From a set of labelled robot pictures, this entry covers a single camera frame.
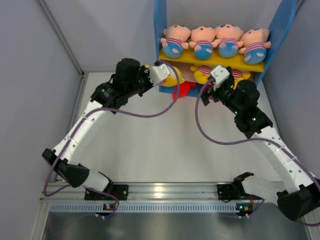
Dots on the blue yellow toy shelf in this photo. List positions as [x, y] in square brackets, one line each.
[277, 15]

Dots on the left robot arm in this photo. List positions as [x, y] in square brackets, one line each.
[130, 79]

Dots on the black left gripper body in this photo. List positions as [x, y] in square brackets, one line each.
[143, 83]

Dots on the boy doll striped shirt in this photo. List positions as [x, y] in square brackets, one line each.
[228, 40]

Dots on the perforated grey cable duct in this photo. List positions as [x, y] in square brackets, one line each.
[150, 207]

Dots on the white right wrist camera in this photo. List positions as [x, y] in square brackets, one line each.
[219, 74]

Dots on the aluminium rail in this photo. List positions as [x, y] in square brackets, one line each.
[143, 192]

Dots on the yellow duck plush striped shirt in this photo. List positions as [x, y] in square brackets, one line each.
[238, 76]

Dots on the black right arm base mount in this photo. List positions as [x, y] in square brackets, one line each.
[234, 191]

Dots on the metal corner post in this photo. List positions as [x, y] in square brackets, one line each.
[44, 8]

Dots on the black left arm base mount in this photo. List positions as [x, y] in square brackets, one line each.
[120, 191]

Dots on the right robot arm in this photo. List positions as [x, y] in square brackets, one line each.
[298, 192]

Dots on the red shark plush toy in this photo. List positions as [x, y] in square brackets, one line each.
[184, 89]

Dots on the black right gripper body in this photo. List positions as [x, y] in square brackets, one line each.
[221, 93]

